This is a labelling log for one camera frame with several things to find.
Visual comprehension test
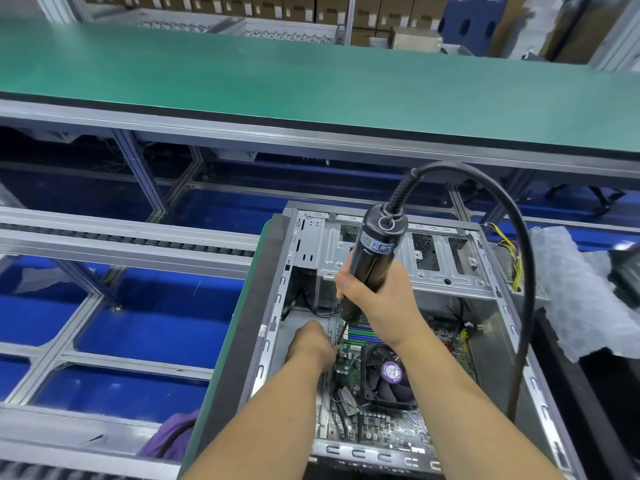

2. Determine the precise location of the person's right forearm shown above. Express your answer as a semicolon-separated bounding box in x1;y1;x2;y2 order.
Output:
394;329;567;480

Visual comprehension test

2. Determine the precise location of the metal heatsink cooler fan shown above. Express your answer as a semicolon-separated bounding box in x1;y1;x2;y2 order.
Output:
358;341;421;410

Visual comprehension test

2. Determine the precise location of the grey power supply unit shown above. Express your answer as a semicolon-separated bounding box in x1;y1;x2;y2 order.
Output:
480;221;525;296

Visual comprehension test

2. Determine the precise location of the aluminium roller conveyor rail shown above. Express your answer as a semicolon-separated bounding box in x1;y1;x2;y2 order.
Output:
0;205;263;280

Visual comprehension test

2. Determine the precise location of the person's left forearm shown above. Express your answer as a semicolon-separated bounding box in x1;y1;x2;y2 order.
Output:
180;351;332;480

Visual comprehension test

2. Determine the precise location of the green conveyor belt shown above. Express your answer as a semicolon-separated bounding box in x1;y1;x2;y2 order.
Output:
0;17;640;161

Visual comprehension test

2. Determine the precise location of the black and silver computer case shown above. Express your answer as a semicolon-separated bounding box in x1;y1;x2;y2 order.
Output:
235;199;591;480

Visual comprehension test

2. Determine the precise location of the white bubble wrap bag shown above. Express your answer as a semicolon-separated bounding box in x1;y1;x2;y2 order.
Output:
525;225;640;364

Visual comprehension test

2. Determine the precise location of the small purple object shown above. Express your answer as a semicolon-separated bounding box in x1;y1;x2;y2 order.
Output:
136;411;201;462

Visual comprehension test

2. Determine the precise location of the green motherboard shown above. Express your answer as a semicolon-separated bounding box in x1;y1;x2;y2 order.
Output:
318;305;477;468

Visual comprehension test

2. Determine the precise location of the person's left hand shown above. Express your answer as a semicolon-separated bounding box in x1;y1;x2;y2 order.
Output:
287;319;339;372

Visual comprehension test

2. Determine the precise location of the stack of cardboard boxes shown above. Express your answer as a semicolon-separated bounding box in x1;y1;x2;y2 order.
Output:
80;0;451;46

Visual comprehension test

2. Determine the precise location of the black electric screwdriver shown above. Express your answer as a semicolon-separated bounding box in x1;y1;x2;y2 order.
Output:
338;203;411;322

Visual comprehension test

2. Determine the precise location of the person's right hand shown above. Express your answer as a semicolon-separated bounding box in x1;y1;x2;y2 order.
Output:
333;257;437;352

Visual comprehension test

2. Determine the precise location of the black cable loop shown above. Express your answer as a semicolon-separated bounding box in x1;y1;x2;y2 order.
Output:
560;183;623;214

